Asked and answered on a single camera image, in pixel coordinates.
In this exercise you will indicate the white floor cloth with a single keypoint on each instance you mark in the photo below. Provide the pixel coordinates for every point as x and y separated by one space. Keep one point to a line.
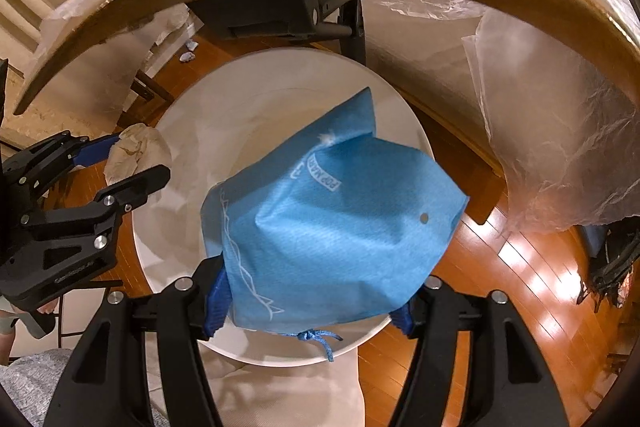
280 397

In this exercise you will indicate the wooden table with plastic cover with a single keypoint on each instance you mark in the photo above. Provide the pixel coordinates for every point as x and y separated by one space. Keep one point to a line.
550 132

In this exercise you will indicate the black bag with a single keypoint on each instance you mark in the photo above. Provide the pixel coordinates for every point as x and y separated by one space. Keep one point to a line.
610 267

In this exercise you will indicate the small crumpled wrapper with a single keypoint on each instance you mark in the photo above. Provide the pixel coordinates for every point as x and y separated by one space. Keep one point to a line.
192 43
189 56

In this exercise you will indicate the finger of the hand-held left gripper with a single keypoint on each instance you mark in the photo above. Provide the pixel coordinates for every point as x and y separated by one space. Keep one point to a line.
97 149
145 179

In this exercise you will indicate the person's left hand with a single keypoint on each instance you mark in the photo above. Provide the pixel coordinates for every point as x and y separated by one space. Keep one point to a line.
47 307

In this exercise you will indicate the white round bin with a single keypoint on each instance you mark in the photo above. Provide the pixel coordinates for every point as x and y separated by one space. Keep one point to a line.
210 127

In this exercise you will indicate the dark wooden furniture leg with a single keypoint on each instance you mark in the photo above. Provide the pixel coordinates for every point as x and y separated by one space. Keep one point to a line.
150 91

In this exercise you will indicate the white paper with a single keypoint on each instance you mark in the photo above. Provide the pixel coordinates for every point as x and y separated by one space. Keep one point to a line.
137 152

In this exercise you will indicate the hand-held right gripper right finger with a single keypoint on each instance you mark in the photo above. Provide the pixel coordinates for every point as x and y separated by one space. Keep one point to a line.
404 321

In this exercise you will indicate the person's grey pants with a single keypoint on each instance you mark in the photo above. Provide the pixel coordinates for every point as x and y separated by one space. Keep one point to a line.
30 387

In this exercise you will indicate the white board with wooden edge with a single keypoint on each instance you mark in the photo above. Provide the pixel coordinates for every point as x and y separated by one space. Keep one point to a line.
425 82

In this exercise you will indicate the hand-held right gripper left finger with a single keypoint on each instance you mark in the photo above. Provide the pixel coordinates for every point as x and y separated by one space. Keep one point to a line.
217 304

